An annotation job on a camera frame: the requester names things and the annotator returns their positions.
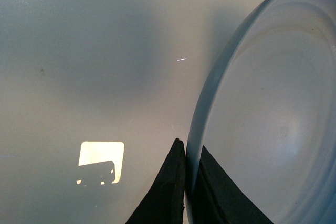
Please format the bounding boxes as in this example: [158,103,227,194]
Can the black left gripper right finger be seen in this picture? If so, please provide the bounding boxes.
[188,147,272,223]

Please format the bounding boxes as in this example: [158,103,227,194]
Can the light blue round plate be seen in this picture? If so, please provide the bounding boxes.
[186,0,335,223]

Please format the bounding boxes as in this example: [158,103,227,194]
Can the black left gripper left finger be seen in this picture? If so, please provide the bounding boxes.
[127,138,186,223]

